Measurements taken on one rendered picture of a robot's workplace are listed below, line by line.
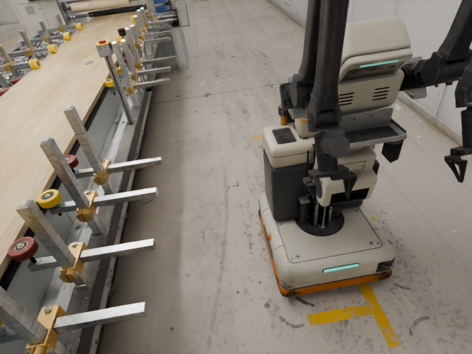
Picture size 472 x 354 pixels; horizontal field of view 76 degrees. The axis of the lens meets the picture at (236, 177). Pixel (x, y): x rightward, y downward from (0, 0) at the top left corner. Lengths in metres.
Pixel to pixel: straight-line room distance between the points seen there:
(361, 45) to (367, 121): 0.28
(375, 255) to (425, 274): 0.44
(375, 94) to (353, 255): 0.88
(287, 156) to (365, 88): 0.54
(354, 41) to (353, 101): 0.21
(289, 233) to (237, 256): 0.43
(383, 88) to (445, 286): 1.29
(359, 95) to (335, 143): 0.37
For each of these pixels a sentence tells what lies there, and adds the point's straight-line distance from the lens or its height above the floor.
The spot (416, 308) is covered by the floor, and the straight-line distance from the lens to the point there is 1.98.
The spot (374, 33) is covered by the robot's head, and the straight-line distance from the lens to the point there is 1.07.
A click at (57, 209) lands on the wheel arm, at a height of 0.84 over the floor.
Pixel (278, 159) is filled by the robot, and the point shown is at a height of 0.76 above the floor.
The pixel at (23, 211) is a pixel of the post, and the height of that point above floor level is 1.10.
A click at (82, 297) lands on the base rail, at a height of 0.70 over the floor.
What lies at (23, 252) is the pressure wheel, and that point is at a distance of 1.22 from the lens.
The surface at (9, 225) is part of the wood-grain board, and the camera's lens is 1.38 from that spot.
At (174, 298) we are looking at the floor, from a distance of 1.96.
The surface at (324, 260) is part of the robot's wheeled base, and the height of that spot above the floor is 0.28.
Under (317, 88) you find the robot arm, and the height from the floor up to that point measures 1.30.
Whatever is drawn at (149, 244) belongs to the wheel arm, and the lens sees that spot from 1.13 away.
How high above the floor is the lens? 1.63
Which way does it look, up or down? 39 degrees down
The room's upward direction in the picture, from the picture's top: 8 degrees counter-clockwise
